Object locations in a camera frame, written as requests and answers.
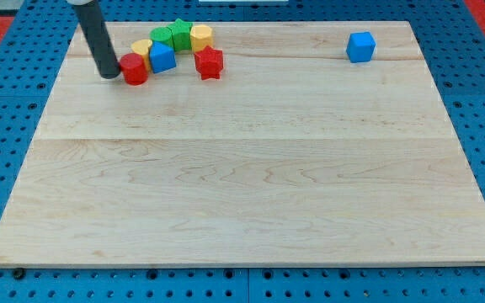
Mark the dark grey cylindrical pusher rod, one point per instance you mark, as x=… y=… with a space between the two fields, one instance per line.
x=91 y=20

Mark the yellow heart block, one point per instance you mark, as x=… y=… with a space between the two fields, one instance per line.
x=142 y=48

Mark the green star block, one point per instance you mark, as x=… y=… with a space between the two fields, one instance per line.
x=180 y=30

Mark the yellow hexagon block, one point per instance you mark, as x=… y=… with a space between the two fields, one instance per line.
x=201 y=35

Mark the red star block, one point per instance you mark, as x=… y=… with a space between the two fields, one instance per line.
x=209 y=63

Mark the red cylinder block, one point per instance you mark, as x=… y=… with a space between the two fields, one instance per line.
x=134 y=70

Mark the green cylinder block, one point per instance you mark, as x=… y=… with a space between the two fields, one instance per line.
x=162 y=35

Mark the blue triangular block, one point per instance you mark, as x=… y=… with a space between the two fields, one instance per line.
x=162 y=57

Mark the light wooden board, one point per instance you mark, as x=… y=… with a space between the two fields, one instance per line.
x=294 y=158

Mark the blue cube block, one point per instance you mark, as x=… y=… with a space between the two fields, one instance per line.
x=360 y=47

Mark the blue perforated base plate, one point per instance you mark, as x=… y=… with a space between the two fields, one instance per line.
x=451 y=38

